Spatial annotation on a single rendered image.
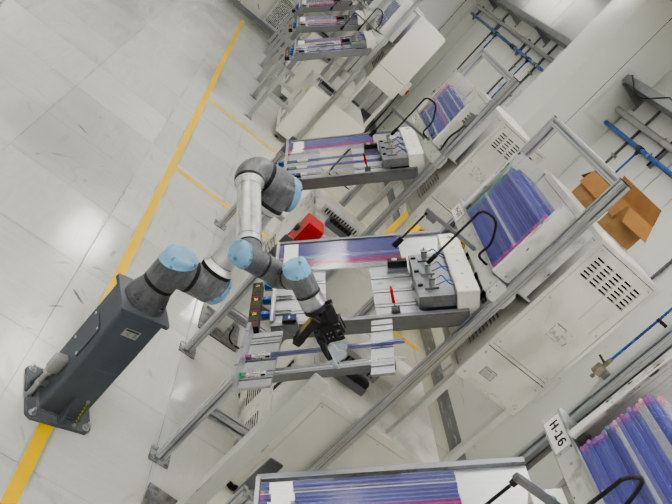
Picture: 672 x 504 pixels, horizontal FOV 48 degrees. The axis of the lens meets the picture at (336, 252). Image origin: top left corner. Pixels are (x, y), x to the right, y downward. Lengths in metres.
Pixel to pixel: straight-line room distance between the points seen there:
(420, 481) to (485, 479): 0.17
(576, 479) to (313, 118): 5.71
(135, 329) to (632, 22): 4.39
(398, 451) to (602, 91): 3.69
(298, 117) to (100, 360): 4.90
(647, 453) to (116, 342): 1.69
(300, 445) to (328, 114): 4.70
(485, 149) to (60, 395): 2.42
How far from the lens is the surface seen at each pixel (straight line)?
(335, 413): 2.94
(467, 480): 2.09
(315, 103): 7.26
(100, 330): 2.67
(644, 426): 1.87
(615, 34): 5.97
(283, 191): 2.48
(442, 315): 2.73
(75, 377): 2.78
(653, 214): 3.20
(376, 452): 3.07
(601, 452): 1.91
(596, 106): 6.05
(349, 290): 4.31
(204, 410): 2.90
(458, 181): 4.10
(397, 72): 7.23
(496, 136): 4.06
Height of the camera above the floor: 1.90
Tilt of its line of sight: 18 degrees down
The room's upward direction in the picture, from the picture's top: 44 degrees clockwise
